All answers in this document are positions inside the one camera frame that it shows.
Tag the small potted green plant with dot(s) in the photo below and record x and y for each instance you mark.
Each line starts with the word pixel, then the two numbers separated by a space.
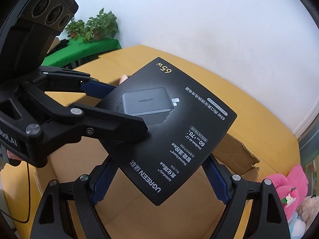
pixel 75 29

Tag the blue red whale plush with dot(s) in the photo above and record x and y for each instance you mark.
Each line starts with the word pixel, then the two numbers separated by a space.
pixel 296 227

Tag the pink bear plush toy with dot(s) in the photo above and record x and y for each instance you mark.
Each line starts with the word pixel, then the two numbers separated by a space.
pixel 291 189

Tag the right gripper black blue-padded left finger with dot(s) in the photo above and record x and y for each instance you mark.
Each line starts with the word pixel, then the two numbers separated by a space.
pixel 53 217

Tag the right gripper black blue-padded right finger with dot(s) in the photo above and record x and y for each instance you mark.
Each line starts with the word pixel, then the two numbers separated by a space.
pixel 267 218

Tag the black camera box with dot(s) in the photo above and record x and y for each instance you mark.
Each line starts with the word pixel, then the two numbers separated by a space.
pixel 28 28

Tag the beige fluffy plush toy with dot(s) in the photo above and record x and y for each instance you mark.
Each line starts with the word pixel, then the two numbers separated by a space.
pixel 308 210

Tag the person's hand holding gripper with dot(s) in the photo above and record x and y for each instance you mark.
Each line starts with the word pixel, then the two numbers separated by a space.
pixel 12 156

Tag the green cloth covered table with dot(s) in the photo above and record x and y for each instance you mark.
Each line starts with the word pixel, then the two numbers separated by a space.
pixel 77 49

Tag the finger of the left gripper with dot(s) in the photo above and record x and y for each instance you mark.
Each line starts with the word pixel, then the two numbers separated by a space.
pixel 108 125
pixel 54 79

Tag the black UGREEN charger box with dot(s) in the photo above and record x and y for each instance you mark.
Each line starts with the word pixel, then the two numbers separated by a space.
pixel 185 124

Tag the pink pig plush teal dress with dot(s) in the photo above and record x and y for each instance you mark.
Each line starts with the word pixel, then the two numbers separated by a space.
pixel 123 78

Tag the large potted green plant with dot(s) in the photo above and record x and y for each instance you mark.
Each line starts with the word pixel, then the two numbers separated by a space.
pixel 103 25

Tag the brown cardboard box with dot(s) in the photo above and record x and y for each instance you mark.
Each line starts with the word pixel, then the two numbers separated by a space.
pixel 185 124

